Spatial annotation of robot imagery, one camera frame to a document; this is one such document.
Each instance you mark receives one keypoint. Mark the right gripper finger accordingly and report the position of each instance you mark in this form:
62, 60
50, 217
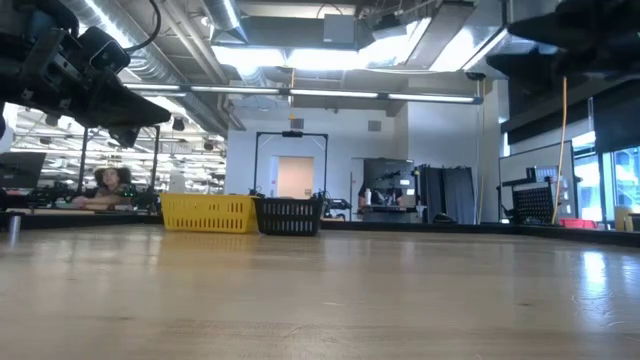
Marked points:
530, 65
590, 27

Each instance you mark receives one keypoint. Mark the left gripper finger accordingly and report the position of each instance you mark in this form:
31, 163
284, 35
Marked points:
120, 107
125, 136

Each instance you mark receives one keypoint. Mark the person at distant desk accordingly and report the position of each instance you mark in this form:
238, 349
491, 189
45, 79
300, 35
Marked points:
107, 190

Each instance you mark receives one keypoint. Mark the white partition board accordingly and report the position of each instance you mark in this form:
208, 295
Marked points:
520, 165

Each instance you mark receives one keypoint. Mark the black computer monitor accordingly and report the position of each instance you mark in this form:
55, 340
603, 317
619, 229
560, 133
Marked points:
22, 170

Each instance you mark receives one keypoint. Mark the yellow plastic basket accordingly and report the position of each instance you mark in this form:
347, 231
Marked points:
207, 212

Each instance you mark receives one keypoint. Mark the black pegboard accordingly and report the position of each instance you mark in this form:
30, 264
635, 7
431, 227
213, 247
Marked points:
532, 205

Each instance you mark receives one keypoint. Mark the dark grey curtain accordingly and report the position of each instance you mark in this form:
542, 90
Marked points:
450, 195

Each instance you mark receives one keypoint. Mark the pale yellow cylinder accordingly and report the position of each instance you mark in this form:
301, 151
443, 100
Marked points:
622, 219

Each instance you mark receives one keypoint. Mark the red storage bin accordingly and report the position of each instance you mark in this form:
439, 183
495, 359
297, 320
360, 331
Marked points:
575, 224

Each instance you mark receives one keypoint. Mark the black plastic basket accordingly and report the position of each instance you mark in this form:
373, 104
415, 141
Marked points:
288, 217

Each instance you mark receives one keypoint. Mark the person seated behind baskets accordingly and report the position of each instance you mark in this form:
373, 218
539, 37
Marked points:
380, 195

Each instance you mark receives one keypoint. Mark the long ceiling light bar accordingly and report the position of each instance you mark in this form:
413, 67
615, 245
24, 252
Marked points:
330, 93

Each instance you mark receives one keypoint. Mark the white bottle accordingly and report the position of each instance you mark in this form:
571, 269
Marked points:
368, 197

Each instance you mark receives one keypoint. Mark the silver ventilation duct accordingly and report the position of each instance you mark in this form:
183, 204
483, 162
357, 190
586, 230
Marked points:
492, 47

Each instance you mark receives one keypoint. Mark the black gantry frame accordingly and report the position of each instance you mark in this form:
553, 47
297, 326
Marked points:
291, 134
155, 165

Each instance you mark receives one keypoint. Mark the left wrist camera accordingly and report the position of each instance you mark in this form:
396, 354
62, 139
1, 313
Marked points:
105, 50

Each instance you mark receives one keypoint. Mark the silver metal post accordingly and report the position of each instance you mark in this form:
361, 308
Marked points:
14, 229

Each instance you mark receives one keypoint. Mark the black aluminium table frame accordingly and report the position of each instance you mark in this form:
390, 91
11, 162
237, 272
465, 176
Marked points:
400, 226

